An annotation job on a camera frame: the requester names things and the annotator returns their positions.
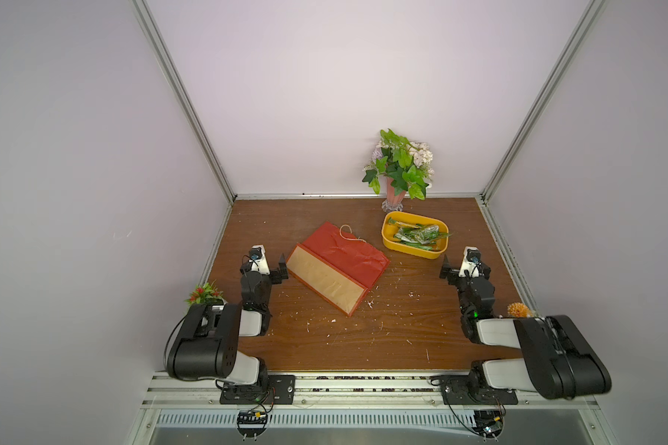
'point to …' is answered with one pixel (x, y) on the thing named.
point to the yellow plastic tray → (388, 232)
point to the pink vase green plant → (404, 165)
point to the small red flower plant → (205, 293)
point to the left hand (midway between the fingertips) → (269, 254)
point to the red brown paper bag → (336, 266)
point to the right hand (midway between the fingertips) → (469, 253)
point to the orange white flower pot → (519, 310)
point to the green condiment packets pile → (422, 236)
